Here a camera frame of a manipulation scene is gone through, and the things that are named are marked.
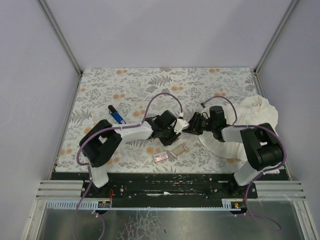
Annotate left aluminium extrusion rail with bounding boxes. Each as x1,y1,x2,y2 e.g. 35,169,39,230
36,180,83,200

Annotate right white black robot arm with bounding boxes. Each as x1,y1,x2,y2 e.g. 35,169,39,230
183,105,287,187

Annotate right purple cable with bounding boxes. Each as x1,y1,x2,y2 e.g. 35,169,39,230
199,96,287,232

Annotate floral patterned table mat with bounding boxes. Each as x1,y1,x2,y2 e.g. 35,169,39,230
55,67,258,173

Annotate purple cable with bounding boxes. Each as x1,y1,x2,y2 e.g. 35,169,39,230
72,92,185,240
199,96,287,232

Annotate blue stapler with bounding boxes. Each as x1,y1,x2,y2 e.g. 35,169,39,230
108,105,126,124

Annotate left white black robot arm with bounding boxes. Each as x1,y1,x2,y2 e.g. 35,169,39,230
77,110,189,188

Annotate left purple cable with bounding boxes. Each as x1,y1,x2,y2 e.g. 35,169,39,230
72,92,185,240

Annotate right aluminium frame post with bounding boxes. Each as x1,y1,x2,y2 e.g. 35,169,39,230
253,0,301,75

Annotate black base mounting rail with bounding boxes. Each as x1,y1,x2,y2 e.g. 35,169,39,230
51,171,260,208

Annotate left aluminium frame post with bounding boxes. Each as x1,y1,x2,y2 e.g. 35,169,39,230
37,0,83,76

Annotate aluminium frame post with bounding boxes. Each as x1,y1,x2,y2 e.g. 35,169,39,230
253,0,301,75
37,0,83,76

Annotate white crumpled cloth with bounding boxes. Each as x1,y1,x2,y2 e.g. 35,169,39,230
198,95,278,161

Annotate red white staple box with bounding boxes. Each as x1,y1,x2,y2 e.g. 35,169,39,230
153,151,169,163

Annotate aluminium extrusion rail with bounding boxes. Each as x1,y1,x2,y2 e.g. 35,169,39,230
254,180,306,201
36,180,83,200

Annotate white slotted cable duct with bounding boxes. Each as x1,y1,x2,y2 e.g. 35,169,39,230
46,199,245,213

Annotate right aluminium extrusion rail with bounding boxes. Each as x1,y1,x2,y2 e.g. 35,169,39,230
254,180,306,201

